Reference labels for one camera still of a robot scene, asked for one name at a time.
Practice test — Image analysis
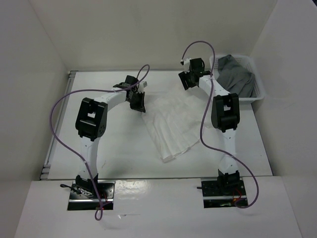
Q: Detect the white pleated skirt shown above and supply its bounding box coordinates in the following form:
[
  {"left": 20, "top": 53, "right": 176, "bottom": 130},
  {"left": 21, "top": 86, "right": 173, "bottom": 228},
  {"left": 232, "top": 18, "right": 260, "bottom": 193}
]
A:
[{"left": 142, "top": 86, "right": 208, "bottom": 163}]

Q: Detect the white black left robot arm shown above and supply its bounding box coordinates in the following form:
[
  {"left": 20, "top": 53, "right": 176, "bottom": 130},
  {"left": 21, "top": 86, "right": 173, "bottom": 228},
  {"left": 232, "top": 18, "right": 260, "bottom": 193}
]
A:
[{"left": 75, "top": 75, "right": 147, "bottom": 198}]

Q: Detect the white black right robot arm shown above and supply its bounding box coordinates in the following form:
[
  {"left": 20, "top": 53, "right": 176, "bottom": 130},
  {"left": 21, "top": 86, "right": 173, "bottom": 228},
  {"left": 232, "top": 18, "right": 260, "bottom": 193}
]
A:
[{"left": 179, "top": 58, "right": 240, "bottom": 195}]

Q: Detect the grey skirt in basket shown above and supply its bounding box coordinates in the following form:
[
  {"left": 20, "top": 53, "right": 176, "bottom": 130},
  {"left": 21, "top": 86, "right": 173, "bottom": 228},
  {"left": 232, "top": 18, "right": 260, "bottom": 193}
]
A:
[{"left": 217, "top": 55, "right": 256, "bottom": 98}]

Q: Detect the white perforated plastic basket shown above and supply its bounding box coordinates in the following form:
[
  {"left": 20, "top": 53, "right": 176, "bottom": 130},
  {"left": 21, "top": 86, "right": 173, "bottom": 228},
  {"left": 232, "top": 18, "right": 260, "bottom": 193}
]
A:
[{"left": 209, "top": 55, "right": 265, "bottom": 104}]

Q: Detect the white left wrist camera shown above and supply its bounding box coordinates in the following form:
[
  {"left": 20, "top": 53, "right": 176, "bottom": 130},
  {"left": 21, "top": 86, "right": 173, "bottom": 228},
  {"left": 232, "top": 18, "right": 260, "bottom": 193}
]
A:
[{"left": 138, "top": 81, "right": 148, "bottom": 93}]

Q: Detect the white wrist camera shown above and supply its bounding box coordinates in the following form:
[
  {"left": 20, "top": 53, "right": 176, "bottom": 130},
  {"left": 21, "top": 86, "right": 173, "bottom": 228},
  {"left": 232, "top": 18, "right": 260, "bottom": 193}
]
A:
[
  {"left": 138, "top": 81, "right": 148, "bottom": 93},
  {"left": 180, "top": 58, "right": 191, "bottom": 66}
]

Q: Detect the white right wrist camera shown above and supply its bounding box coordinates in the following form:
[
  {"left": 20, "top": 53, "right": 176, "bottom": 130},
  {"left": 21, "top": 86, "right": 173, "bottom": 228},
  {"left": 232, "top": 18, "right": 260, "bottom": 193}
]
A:
[{"left": 180, "top": 58, "right": 191, "bottom": 66}]

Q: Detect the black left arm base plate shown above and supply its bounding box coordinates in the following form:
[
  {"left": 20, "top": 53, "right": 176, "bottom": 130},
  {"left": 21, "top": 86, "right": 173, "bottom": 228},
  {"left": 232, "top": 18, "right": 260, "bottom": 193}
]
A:
[{"left": 60, "top": 180, "right": 115, "bottom": 211}]

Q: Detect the grey metal table rail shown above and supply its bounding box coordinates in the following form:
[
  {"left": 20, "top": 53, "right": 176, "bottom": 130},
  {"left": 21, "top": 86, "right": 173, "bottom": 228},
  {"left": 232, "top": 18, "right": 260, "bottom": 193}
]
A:
[{"left": 39, "top": 70, "right": 78, "bottom": 180}]

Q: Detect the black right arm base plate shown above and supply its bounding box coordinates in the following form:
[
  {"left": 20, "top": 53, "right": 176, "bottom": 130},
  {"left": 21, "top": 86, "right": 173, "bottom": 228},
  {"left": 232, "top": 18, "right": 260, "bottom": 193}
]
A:
[{"left": 197, "top": 178, "right": 249, "bottom": 208}]

